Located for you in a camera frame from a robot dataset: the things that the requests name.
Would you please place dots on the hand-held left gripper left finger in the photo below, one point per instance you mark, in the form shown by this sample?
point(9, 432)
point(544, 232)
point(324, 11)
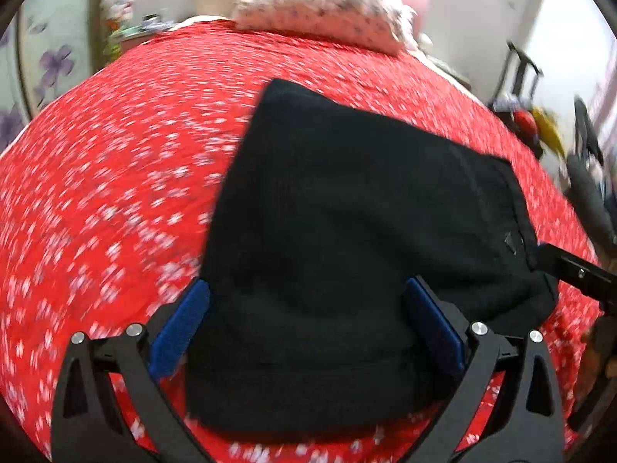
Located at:
point(178, 335)

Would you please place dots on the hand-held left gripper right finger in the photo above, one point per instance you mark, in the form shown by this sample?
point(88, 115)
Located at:
point(436, 330)

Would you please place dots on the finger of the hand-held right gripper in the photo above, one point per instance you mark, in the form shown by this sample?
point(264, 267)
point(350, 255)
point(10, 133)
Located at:
point(578, 277)

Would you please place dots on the black pants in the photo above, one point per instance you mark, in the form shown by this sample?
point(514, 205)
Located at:
point(361, 226)

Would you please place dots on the grey cloth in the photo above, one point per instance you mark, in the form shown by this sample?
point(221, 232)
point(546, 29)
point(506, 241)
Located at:
point(590, 197)

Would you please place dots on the yellow bag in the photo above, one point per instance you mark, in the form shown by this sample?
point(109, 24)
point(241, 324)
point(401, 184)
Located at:
point(549, 132)

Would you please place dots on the dark upright object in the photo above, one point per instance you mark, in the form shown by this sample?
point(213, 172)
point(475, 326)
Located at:
point(587, 128)

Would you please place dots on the red round object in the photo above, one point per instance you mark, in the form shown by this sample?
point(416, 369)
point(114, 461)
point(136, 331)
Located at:
point(524, 123)

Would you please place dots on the red floral bedsheet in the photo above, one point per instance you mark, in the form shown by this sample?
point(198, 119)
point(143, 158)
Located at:
point(120, 178)

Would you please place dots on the purple flower print wardrobe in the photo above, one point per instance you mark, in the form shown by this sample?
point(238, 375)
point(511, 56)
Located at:
point(53, 58)

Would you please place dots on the colourful clutter on shelf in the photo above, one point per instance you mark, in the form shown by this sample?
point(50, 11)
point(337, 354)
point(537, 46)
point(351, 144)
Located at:
point(120, 14)

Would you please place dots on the white floral pillow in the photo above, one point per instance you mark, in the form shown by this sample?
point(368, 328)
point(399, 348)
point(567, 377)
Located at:
point(328, 9)

